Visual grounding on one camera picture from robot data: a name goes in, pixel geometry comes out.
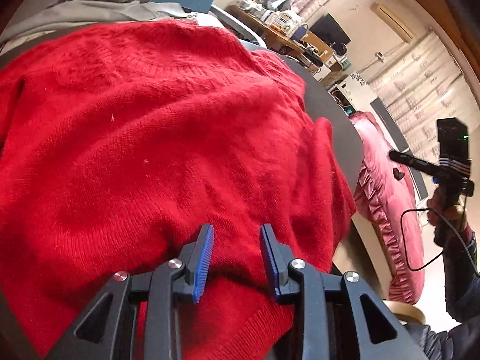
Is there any grey garment on chair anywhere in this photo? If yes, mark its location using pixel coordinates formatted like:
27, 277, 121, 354
1, 0, 188, 45

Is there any red knit sweater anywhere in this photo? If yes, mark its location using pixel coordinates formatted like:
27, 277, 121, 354
0, 20, 357, 360

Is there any black monitor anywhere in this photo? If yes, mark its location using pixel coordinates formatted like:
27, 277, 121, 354
310, 14, 351, 56

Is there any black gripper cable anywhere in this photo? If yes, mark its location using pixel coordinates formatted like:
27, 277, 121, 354
399, 194, 480, 278

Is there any wall air conditioner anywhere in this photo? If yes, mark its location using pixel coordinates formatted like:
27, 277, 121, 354
371, 2, 416, 44

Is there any pink ruffled bedding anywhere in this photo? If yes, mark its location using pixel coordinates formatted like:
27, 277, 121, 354
349, 111, 425, 304

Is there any cluttered wooden desk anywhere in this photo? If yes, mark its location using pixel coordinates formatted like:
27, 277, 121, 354
227, 0, 344, 80

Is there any right hand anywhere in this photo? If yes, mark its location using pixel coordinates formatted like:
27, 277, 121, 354
427, 186, 472, 248

